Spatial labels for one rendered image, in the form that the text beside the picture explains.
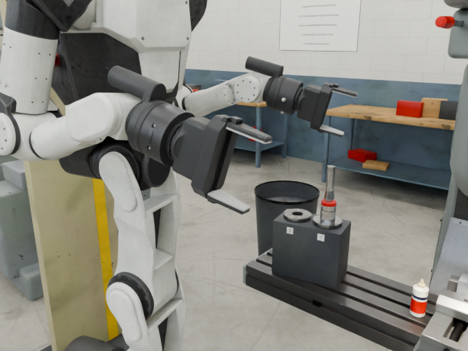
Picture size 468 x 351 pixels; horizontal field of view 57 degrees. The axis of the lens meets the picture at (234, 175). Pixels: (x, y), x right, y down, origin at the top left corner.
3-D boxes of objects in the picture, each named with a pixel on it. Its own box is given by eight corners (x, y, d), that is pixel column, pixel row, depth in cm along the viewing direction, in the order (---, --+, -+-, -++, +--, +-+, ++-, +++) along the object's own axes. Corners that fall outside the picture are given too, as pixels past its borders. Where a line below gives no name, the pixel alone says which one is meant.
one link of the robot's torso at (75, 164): (57, 180, 111) (48, 112, 106) (93, 168, 122) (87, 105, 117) (143, 198, 99) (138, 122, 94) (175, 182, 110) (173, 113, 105)
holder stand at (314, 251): (336, 290, 132) (340, 230, 126) (271, 272, 143) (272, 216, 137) (347, 272, 142) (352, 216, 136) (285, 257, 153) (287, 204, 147)
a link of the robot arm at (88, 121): (115, 129, 63) (60, 150, 71) (156, 126, 71) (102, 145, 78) (104, 87, 63) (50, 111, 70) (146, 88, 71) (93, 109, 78)
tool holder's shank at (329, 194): (327, 203, 130) (330, 168, 127) (321, 200, 133) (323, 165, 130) (336, 201, 131) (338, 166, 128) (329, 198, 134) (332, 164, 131)
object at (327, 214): (326, 223, 131) (326, 207, 130) (317, 218, 135) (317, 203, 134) (338, 221, 133) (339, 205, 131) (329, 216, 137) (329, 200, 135)
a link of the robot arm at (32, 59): (-28, 138, 83) (-18, 19, 75) (33, 133, 94) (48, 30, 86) (7, 162, 78) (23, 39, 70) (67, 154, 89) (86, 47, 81)
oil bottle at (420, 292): (422, 319, 118) (427, 284, 115) (407, 313, 121) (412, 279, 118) (427, 313, 121) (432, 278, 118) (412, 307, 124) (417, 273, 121)
